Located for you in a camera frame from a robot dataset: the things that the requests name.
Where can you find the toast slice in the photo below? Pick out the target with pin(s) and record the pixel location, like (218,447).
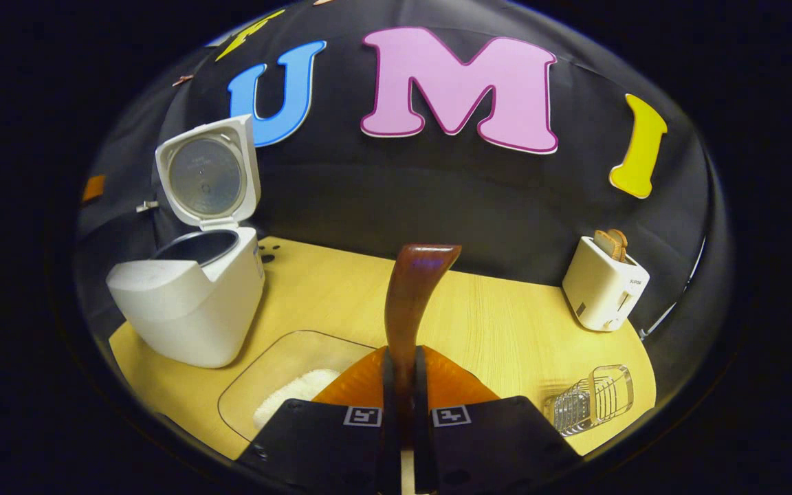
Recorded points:
(606,244)
(621,240)

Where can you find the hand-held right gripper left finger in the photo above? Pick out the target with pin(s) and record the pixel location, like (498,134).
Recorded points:
(390,412)

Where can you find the white rice cooker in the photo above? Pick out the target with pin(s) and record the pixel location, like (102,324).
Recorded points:
(183,316)

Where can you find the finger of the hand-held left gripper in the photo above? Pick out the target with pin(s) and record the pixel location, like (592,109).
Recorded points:
(93,188)

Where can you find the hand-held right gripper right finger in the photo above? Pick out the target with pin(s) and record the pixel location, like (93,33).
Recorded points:
(421,412)

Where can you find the black backdrop cloth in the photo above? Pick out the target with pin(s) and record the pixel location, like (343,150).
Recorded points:
(437,199)

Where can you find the white cloth clip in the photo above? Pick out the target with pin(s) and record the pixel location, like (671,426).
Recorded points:
(147,205)

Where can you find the copper cloth clip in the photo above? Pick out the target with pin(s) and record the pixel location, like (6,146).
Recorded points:
(183,80)

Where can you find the clear plastic container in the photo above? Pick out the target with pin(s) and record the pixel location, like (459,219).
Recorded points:
(265,364)

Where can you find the white rice pile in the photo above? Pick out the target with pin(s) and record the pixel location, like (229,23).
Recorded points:
(293,395)

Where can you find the white toaster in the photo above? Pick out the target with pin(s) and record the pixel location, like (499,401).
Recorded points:
(599,289)

